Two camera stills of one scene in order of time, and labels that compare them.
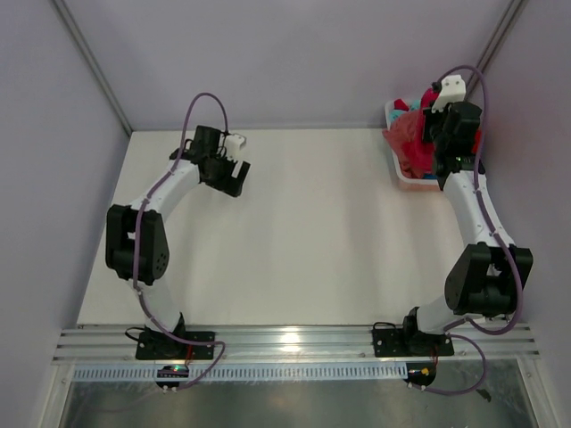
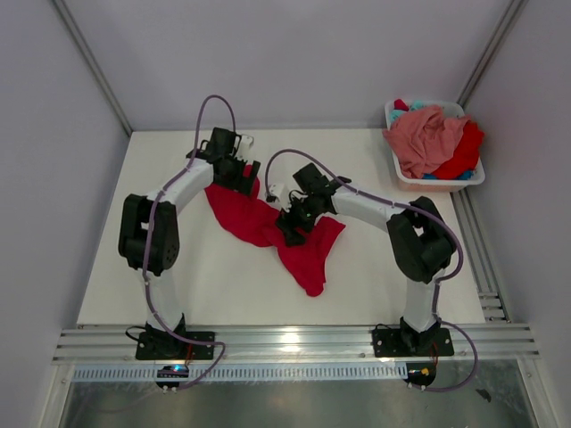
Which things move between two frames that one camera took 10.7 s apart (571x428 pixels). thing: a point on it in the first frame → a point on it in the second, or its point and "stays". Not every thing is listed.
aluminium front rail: x=474 y=344 stays
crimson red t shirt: x=418 y=155 → x=258 y=222
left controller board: x=171 y=371 stays
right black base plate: x=394 y=342 stays
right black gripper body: x=432 y=128 → x=302 y=212
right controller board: x=420 y=374 stays
